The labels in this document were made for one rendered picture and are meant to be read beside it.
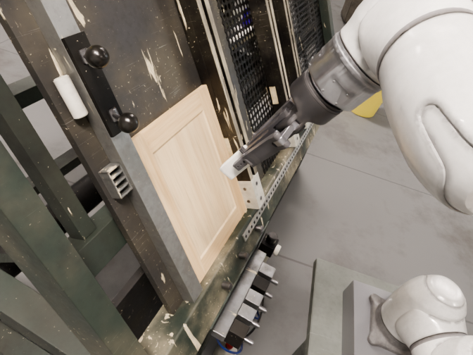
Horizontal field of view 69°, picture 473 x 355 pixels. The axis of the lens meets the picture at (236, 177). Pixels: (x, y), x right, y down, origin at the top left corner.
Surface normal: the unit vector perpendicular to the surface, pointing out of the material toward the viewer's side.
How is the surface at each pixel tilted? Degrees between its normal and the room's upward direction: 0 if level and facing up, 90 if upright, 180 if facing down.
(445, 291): 7
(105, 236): 59
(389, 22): 70
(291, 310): 0
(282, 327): 0
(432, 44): 50
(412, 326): 84
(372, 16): 75
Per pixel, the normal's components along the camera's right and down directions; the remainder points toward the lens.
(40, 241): 0.87, 0.01
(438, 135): -0.90, -0.04
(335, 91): -0.31, 0.61
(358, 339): 0.22, -0.70
